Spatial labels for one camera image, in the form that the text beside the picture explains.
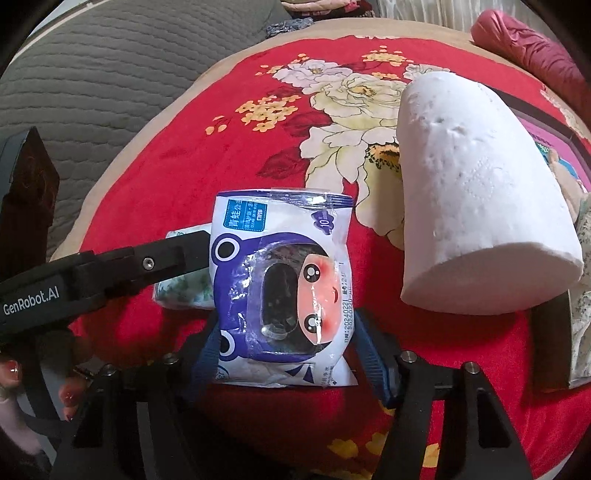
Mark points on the grey quilted headboard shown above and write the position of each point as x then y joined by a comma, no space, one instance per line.
92,69

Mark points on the person's left forearm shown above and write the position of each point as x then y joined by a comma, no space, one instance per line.
14,429

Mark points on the blue knitted cloth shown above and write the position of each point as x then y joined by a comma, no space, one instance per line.
284,26

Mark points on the white curtain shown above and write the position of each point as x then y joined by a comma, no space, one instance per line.
415,9

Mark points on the stack of folded clothes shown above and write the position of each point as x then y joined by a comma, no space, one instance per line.
323,7

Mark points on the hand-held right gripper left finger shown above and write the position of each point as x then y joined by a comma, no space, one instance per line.
203,364

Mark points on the pink quilt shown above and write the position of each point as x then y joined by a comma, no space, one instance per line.
531,46

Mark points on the blue frog wipes pack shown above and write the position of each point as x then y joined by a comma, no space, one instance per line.
277,286

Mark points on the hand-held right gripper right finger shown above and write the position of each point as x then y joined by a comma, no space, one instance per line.
374,360

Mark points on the person's left hand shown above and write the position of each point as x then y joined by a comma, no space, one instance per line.
74,397

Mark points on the red floral blanket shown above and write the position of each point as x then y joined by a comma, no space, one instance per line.
161,184

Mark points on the white toilet paper roll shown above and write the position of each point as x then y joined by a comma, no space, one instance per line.
471,194

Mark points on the green tissue pack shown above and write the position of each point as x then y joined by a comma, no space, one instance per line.
184,293

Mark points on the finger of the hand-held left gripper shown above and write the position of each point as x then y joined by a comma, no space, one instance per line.
157,261

